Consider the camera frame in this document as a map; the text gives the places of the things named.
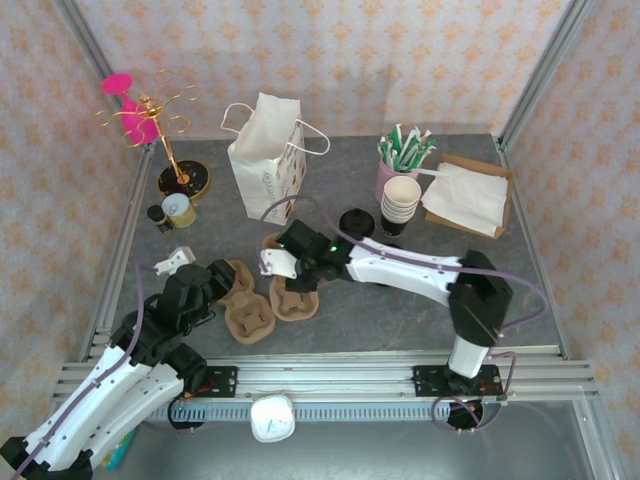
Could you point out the pink plastic wine glass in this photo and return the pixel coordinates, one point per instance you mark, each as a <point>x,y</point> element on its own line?
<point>135,125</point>

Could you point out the blue wet wipes packet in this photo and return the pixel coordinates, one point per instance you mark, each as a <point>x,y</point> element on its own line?
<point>120,450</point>

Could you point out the brown cardboard cup carrier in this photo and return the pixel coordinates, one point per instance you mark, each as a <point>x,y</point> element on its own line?
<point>295,305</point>
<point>250,320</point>

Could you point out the aluminium frame rail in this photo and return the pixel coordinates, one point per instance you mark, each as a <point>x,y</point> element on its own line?
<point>325,375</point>

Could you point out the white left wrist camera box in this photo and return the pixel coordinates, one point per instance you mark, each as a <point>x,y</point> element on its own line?
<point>280,262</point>

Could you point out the small dark bottle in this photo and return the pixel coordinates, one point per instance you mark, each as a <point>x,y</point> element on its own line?
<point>156,215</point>

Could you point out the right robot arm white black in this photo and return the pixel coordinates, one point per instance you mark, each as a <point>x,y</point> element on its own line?
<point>400,270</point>

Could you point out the white rounded square device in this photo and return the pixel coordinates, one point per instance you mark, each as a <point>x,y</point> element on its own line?
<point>271,417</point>

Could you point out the stack of black paper cups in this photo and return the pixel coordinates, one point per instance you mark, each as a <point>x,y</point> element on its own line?
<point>399,200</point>

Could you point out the aluminium table side rail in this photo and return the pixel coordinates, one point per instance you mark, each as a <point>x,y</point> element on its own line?
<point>522,210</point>
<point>117,250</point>

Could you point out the pink straw holder cup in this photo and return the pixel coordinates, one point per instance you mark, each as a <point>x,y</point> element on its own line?
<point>382,180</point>

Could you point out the gold can with white lid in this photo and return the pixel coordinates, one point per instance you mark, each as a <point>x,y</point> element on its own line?
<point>179,207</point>

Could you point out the white napkins on tray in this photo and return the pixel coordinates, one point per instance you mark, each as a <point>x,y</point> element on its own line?
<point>475,161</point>

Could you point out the white paper takeout bag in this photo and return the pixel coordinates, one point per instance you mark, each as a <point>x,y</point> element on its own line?
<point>265,175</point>

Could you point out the green white wrapped straw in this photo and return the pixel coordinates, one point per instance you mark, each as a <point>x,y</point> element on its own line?
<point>386,152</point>
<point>396,137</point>
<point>427,155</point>
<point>424,145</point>
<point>411,145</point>

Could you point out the aluminium corner post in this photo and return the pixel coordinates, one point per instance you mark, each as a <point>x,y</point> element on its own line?
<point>90,45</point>
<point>550,55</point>

